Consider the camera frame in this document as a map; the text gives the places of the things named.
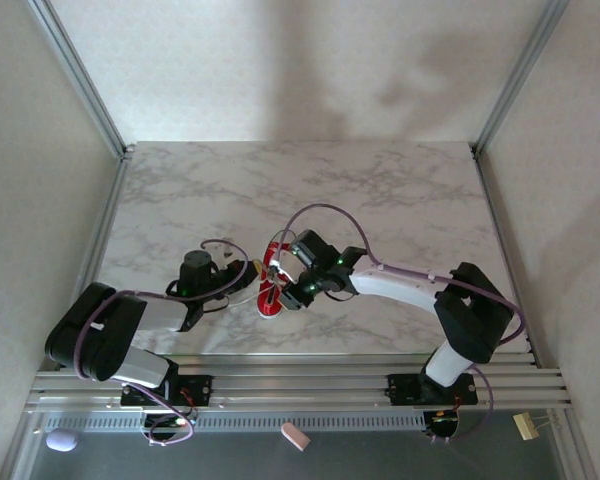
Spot left arm base electronics board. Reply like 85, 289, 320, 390
140, 405, 200, 437

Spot grey slotted cable duct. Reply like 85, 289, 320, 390
39, 410, 426, 434

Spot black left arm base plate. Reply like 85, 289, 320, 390
120, 374, 214, 407

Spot white shoelace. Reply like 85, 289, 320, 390
227, 229, 299, 309

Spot aluminium frame corner post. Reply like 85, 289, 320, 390
27, 0, 134, 159
472, 0, 571, 156

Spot aluminium frame side rail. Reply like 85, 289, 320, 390
469, 144, 544, 366
54, 147, 136, 371

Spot lavender oval eraser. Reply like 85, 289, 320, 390
45, 427, 79, 454

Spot beige binder clip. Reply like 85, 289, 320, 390
512, 412, 564, 442

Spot aluminium frame cross rails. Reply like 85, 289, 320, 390
24, 352, 574, 414

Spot pink eraser block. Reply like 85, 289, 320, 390
280, 422, 311, 453

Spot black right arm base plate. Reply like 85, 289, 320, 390
387, 372, 479, 406

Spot right arm base electronics board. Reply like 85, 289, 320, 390
423, 407, 462, 440

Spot red canvas sneaker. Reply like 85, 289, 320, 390
256, 241, 294, 320

